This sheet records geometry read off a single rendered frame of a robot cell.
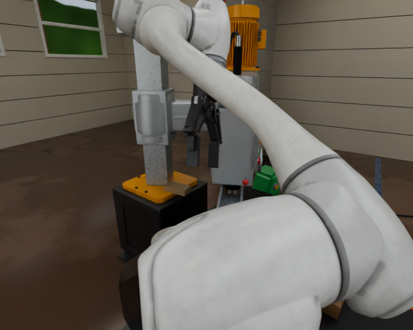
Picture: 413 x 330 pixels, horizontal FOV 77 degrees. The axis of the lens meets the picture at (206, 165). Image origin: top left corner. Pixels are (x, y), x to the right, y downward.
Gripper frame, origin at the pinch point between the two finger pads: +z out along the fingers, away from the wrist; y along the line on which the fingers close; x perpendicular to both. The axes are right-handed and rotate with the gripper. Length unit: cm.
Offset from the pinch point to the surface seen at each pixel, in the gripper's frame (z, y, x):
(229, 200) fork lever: 17, 70, 13
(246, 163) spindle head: -3, 72, 6
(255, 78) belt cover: -42, 58, 0
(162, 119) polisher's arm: -34, 103, 78
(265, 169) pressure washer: -1, 251, 25
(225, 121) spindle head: -23, 61, 15
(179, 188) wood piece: 18, 119, 69
